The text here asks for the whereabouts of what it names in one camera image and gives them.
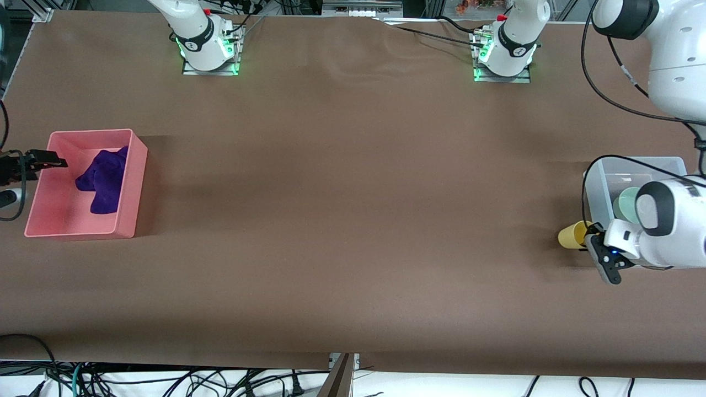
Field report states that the aluminium frame profile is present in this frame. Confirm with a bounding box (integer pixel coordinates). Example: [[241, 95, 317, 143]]
[[32, 0, 75, 23]]

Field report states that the translucent white plastic bin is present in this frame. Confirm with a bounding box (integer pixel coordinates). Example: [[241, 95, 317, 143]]
[[584, 157, 689, 224]]

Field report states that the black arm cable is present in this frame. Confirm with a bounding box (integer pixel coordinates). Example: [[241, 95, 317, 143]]
[[0, 99, 28, 222], [581, 0, 706, 224]]

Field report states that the brown table cover sheet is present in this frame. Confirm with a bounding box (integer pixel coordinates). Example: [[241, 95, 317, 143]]
[[0, 10, 706, 380]]

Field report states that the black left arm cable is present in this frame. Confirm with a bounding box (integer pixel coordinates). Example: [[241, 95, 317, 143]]
[[581, 0, 706, 224]]

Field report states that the yellow plastic cup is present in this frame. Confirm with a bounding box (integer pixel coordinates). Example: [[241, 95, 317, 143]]
[[558, 221, 595, 250]]

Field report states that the purple cloth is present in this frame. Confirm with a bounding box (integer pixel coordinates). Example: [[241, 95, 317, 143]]
[[76, 146, 129, 215]]

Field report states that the table support beam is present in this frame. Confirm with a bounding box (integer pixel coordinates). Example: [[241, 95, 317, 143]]
[[317, 353, 359, 397]]

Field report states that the grey background device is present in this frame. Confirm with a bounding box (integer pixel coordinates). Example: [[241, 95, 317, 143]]
[[322, 0, 403, 17]]

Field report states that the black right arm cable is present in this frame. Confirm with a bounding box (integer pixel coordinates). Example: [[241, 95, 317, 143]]
[[0, 99, 28, 222]]

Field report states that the pink plastic bin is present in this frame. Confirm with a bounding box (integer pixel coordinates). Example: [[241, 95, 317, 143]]
[[24, 128, 148, 239]]

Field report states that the black base cable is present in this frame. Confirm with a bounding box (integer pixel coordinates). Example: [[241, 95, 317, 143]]
[[218, 0, 265, 35], [381, 15, 486, 53]]

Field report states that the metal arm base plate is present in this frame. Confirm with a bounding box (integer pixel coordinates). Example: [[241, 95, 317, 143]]
[[182, 25, 242, 76], [473, 30, 532, 83]]

